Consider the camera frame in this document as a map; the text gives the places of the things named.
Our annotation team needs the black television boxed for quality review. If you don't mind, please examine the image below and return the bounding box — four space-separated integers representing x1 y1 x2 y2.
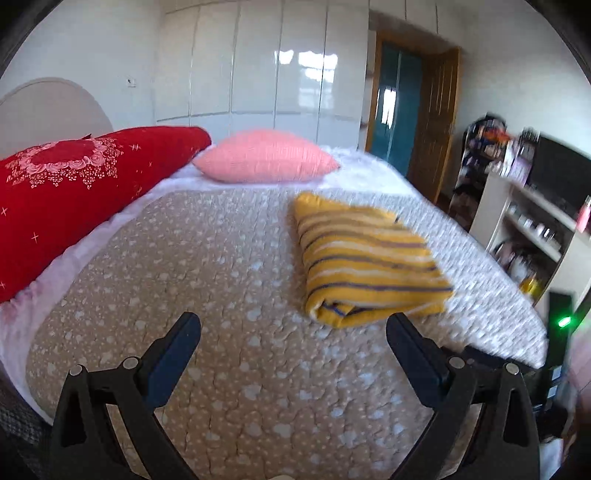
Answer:
527 135 591 218

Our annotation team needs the white tv cabinet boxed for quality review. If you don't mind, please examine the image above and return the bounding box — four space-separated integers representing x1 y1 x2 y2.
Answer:
470 174 590 315

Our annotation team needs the beige bed headboard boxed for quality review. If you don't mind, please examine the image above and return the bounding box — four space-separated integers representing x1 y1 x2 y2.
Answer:
0 77 113 158

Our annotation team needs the red embroidered pillow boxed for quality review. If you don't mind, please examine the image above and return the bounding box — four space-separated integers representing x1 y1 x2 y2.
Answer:
0 126 211 301

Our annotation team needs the cluttered shoe rack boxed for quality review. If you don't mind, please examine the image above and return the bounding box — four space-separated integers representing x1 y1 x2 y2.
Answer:
448 112 510 231

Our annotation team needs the beige heart-pattern quilt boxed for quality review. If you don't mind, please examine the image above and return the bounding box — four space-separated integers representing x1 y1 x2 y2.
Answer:
25 186 551 480

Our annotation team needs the white bed sheet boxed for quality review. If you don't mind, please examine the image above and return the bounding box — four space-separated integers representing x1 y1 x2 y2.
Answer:
1 146 419 423

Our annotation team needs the white glossy wardrobe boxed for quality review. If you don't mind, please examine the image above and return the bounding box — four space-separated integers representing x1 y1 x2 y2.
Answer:
154 1 370 148

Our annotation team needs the pink pillow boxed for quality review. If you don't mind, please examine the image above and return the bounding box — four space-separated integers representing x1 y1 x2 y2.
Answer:
192 130 339 184

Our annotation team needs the black desk clock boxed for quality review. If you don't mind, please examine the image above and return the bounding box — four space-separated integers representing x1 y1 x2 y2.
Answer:
517 128 539 163

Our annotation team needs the pink bottle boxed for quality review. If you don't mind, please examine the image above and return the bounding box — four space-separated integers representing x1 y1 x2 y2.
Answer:
576 196 591 233

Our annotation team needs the purple small clock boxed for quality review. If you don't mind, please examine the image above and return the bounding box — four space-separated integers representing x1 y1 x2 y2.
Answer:
506 155 532 186

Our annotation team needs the yellow striped cloth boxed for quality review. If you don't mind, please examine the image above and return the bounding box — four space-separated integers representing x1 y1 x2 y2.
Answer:
294 192 454 328

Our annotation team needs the brown wooden door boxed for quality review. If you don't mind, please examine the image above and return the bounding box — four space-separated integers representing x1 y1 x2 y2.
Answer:
407 48 461 203

